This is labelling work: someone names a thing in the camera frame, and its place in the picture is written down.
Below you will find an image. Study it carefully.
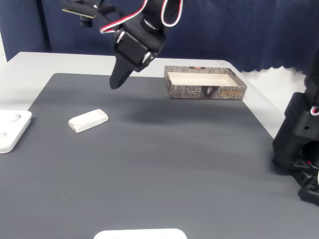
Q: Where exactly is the dark blue curtain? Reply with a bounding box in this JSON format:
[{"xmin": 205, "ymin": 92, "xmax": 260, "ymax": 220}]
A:
[{"xmin": 0, "ymin": 0, "xmax": 319, "ymax": 73}]

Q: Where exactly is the dark grey table mat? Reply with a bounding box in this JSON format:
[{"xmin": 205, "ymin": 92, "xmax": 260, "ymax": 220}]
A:
[{"xmin": 0, "ymin": 73, "xmax": 319, "ymax": 239}]

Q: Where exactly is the white plate with round dimples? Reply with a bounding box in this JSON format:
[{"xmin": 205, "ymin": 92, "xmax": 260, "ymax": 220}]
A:
[{"xmin": 0, "ymin": 109, "xmax": 33, "ymax": 154}]

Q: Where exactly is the white block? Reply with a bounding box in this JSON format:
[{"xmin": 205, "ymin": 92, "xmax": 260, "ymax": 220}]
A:
[{"xmin": 68, "ymin": 109, "xmax": 110, "ymax": 134}]

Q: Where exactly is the red white black servo cable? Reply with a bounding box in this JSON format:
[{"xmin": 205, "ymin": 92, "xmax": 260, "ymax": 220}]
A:
[{"xmin": 99, "ymin": 0, "xmax": 185, "ymax": 34}]

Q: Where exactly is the black gripper camera with mount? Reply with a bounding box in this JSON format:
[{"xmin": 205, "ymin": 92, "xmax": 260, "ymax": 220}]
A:
[{"xmin": 61, "ymin": 0, "xmax": 125, "ymax": 28}]

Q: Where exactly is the white rounded flat device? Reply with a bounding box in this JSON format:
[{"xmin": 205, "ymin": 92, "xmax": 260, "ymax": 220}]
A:
[{"xmin": 93, "ymin": 228, "xmax": 187, "ymax": 239}]

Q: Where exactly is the bark print cardboard box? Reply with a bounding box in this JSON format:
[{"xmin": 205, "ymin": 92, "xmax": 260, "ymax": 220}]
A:
[{"xmin": 163, "ymin": 65, "xmax": 248, "ymax": 101}]

